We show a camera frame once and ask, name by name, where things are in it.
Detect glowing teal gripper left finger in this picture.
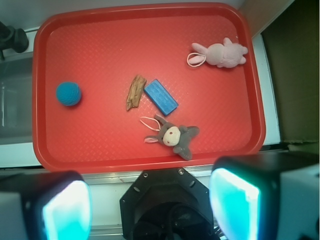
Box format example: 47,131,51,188
0,171,92,240

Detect glowing teal gripper right finger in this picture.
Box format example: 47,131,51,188
209,151,320,240

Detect blue textured ball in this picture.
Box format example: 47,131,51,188
55,81,82,107

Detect grey plush donkey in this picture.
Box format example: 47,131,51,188
139,114,200,161

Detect red plastic tray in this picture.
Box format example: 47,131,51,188
32,2,266,173

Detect brown wood piece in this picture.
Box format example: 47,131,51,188
125,75,147,111

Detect pink plush bunny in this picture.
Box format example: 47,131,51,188
186,37,249,69

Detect blue rectangular block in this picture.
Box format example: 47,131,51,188
144,79,179,116

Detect black clamp knob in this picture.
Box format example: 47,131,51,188
0,22,29,61

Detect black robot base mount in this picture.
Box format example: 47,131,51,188
119,168,220,240

